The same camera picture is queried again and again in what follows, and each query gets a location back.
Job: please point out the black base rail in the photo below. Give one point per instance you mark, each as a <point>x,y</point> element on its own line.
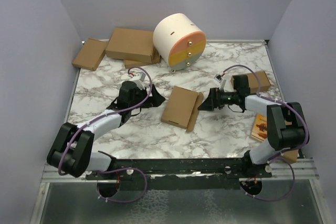
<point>193,173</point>

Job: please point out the large folded cardboard box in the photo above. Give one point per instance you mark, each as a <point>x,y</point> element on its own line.
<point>131,44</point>

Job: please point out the cardboard box under large box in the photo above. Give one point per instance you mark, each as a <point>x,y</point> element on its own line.
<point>130,63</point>

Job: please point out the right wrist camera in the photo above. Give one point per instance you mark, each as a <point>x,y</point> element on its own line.
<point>221,81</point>

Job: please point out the orange paperback book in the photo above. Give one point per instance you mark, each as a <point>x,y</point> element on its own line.
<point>259,130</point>

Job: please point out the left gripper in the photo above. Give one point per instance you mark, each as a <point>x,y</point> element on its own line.
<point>154,100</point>

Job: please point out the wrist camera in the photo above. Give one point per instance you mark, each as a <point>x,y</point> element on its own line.
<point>138,79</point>
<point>221,81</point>

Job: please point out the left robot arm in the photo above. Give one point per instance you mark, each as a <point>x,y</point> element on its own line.
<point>71,151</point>

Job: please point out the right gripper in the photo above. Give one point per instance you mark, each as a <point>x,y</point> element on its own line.
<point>213,100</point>

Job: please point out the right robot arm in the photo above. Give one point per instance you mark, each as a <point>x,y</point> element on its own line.
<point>286,126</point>

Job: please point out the round cream drawer cabinet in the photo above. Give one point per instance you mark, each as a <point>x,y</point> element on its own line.
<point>179,41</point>

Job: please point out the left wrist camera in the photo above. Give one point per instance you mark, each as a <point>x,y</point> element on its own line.
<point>138,79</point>

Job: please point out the cardboard box under book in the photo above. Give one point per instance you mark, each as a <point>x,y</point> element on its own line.
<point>291,156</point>

